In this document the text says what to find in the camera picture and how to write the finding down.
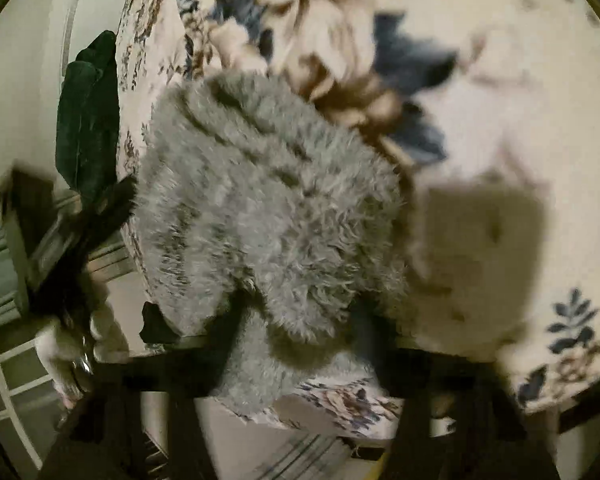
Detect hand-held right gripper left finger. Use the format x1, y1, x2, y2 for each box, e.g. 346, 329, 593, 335
40, 302, 251, 480

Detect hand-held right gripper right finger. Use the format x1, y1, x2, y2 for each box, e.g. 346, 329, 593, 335
354, 304, 562, 480

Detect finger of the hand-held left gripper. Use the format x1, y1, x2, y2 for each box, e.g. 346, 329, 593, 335
72, 174, 138, 263

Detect grey fluffy pants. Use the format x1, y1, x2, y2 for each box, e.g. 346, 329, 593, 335
132, 71, 411, 417

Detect person's left hand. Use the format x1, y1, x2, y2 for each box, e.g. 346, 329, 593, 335
34, 304, 131, 406

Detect dark green blanket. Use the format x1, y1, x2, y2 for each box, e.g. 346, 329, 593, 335
56, 30, 121, 202

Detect white rack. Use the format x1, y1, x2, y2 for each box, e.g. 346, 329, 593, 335
0, 332, 68, 468

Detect floral quilt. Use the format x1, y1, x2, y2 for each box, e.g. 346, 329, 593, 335
114, 0, 600, 438

